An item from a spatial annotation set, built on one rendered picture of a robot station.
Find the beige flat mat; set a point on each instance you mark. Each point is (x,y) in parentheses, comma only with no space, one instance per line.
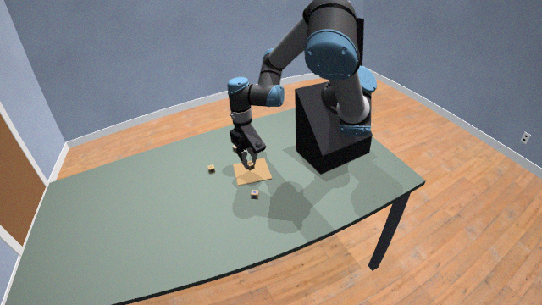
(260,173)

